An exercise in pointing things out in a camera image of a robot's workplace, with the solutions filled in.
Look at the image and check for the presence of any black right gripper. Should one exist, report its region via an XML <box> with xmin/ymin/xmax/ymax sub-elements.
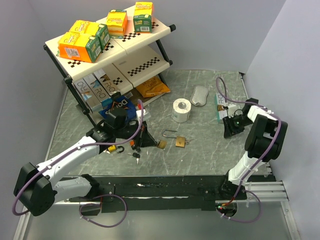
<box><xmin>222</xmin><ymin>113</ymin><xmax>254</xmax><ymax>138</ymax></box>

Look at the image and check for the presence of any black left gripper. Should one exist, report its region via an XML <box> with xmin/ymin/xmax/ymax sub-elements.
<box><xmin>114</xmin><ymin>118</ymin><xmax>158</xmax><ymax>148</ymax></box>

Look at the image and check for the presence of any small brass padlock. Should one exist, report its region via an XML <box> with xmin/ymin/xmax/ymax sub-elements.
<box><xmin>156</xmin><ymin>140</ymin><xmax>167</xmax><ymax>150</ymax></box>

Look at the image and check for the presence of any long shackle brass padlock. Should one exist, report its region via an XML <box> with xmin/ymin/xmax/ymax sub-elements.
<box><xmin>162</xmin><ymin>129</ymin><xmax>189</xmax><ymax>148</ymax></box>

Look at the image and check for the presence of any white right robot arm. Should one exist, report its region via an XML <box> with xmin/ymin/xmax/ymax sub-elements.
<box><xmin>218</xmin><ymin>98</ymin><xmax>288</xmax><ymax>200</ymax></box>

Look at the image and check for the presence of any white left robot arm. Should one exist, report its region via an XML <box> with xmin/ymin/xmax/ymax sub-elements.
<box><xmin>13</xmin><ymin>108</ymin><xmax>158</xmax><ymax>217</ymax></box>

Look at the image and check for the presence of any black head key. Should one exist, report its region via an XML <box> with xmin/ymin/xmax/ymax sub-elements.
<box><xmin>127</xmin><ymin>151</ymin><xmax>141</xmax><ymax>165</ymax></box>

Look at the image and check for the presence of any orange padlock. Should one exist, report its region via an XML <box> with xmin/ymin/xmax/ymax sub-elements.
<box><xmin>129</xmin><ymin>140</ymin><xmax>136</xmax><ymax>150</ymax></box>

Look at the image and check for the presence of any teal white RIO box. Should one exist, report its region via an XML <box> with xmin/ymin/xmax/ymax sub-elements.
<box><xmin>215</xmin><ymin>93</ymin><xmax>228</xmax><ymax>124</ymax></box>

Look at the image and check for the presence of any yellow padlock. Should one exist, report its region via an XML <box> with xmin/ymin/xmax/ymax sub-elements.
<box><xmin>104</xmin><ymin>145</ymin><xmax>125</xmax><ymax>154</ymax></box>

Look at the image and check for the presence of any blue Doritos bag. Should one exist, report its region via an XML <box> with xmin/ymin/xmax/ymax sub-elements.
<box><xmin>98</xmin><ymin>96</ymin><xmax>136</xmax><ymax>120</ymax></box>

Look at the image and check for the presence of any white toilet paper roll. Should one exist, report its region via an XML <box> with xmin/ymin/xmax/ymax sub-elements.
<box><xmin>171</xmin><ymin>98</ymin><xmax>192</xmax><ymax>123</ymax></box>

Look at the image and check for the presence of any orange honey dijon bag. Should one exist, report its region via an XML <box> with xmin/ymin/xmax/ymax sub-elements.
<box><xmin>136</xmin><ymin>76</ymin><xmax>171</xmax><ymax>98</ymax></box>

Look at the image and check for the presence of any right RIO box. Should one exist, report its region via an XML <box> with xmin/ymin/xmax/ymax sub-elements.
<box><xmin>93</xmin><ymin>69</ymin><xmax>121</xmax><ymax>99</ymax></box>

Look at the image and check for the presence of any middle RIO box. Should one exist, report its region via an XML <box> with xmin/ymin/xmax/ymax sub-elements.
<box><xmin>83</xmin><ymin>73</ymin><xmax>112</xmax><ymax>108</ymax></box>

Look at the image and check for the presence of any beige two tier shelf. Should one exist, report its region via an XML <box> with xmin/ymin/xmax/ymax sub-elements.
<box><xmin>43</xmin><ymin>6</ymin><xmax>176</xmax><ymax>115</ymax></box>

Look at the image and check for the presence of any rear yellow sponge box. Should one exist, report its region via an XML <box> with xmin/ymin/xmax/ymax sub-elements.
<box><xmin>69</xmin><ymin>20</ymin><xmax>111</xmax><ymax>50</ymax></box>

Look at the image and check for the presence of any front orange sponge box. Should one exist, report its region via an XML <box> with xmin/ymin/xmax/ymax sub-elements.
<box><xmin>58</xmin><ymin>32</ymin><xmax>102</xmax><ymax>63</ymax></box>

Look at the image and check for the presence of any yellow orange sponge pack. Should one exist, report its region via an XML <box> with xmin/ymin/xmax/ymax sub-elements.
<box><xmin>106</xmin><ymin>9</ymin><xmax>128</xmax><ymax>37</ymax></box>

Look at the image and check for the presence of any green yellow sponge box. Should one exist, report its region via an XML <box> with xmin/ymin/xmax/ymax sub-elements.
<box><xmin>132</xmin><ymin>1</ymin><xmax>154</xmax><ymax>33</ymax></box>

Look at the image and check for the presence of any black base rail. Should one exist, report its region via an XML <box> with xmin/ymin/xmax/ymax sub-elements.
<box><xmin>62</xmin><ymin>174</ymin><xmax>276</xmax><ymax>214</ymax></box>

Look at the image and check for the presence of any aluminium frame rail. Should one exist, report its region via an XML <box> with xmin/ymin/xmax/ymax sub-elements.
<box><xmin>245</xmin><ymin>181</ymin><xmax>289</xmax><ymax>202</ymax></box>

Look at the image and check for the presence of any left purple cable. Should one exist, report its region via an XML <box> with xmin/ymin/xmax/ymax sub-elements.
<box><xmin>11</xmin><ymin>99</ymin><xmax>145</xmax><ymax>229</ymax></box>

